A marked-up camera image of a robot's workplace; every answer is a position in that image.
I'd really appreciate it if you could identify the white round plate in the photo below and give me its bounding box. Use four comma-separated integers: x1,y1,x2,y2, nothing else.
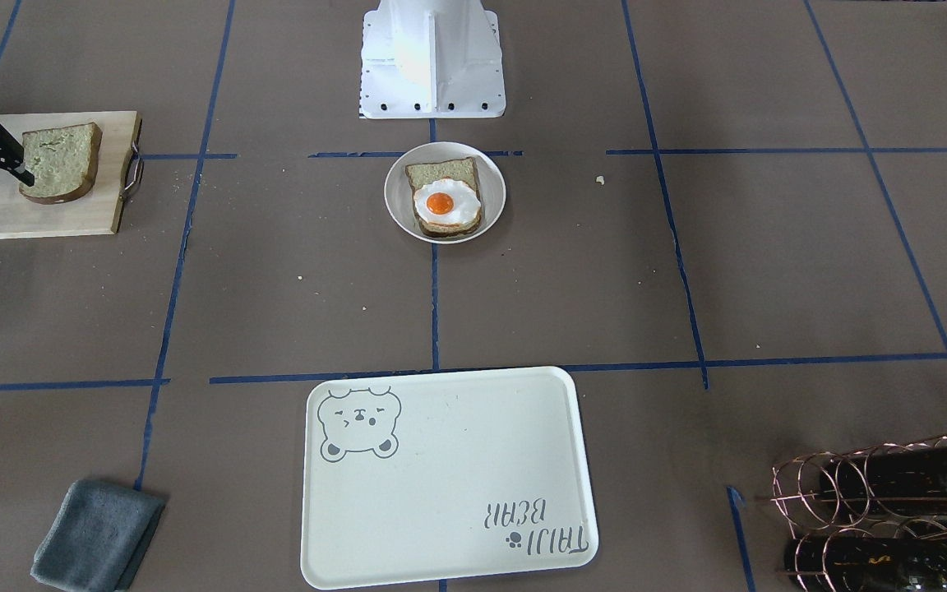
382,141,507,246

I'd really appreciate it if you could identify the grey folded cloth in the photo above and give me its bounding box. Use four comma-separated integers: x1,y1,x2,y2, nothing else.
30,479,166,591

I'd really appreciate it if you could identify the dark wine bottle upper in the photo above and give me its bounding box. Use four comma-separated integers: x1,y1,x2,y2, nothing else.
819,446,947,517

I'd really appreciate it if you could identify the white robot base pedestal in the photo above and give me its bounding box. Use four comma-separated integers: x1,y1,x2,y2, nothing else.
358,1,507,120

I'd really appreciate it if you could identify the cream bear tray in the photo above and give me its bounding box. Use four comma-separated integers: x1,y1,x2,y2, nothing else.
300,366,600,590

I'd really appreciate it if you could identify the copper wire bottle rack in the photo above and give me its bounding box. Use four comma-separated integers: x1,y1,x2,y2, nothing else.
765,434,947,591

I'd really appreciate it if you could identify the fried egg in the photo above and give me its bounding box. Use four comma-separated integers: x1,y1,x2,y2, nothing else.
413,178,482,226

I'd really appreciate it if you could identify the dark wine bottle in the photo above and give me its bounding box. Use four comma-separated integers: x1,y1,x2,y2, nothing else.
819,446,947,517
783,534,947,591

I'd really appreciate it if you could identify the bread slice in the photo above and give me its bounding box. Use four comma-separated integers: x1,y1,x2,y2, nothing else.
404,157,484,238
19,123,102,205

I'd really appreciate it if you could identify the wooden cutting board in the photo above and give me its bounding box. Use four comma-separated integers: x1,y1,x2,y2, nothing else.
0,111,142,239

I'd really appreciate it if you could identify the dark wine bottle lower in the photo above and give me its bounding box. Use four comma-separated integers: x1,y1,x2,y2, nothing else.
783,534,947,591

